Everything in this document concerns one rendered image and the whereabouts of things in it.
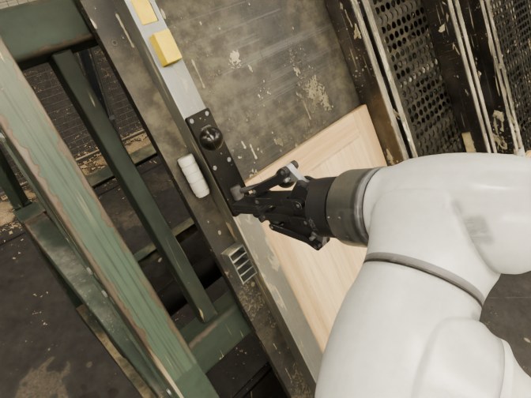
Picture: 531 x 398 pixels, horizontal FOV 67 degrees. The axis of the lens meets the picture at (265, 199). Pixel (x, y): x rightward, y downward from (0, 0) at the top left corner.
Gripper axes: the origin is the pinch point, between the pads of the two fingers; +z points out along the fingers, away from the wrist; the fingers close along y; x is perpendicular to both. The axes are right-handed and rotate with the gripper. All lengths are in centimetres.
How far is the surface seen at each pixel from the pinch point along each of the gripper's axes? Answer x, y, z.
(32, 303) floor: -37, 43, 193
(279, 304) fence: 2.5, 25.2, 11.6
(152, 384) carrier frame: -22, 44, 51
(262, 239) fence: 5.6, 11.4, 11.6
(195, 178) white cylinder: -0.8, -5.7, 12.8
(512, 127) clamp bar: 112, 35, 8
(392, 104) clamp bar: 55, 3, 9
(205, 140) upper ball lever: -2.1, -12.4, 0.5
